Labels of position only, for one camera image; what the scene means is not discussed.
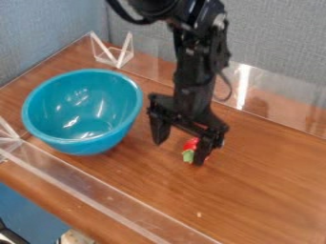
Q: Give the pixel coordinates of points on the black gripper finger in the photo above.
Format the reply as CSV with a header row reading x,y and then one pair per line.
x,y
203,150
160,127

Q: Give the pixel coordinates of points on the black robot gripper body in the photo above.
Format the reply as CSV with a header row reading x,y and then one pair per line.
x,y
187,108

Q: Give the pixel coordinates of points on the red toy strawberry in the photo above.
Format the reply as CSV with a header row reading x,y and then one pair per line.
x,y
188,149

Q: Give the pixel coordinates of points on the blue plastic bowl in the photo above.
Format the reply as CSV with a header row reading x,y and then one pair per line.
x,y
80,111

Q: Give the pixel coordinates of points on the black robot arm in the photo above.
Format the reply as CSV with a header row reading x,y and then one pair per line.
x,y
199,25

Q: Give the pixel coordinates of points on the clear acrylic back barrier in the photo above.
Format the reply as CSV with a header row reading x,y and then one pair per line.
x,y
281,99

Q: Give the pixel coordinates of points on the clear acrylic barrier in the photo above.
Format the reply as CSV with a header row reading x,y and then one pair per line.
x,y
137,216
281,99

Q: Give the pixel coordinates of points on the clear acrylic front barrier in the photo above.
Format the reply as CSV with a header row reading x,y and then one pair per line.
x,y
137,216

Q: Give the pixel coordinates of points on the pale object under table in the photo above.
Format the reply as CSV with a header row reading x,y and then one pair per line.
x,y
73,237

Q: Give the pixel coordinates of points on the dark object bottom left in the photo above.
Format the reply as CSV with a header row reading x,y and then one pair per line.
x,y
8,237

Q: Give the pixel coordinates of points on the clear acrylic corner bracket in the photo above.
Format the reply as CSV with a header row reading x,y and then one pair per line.
x,y
114,57

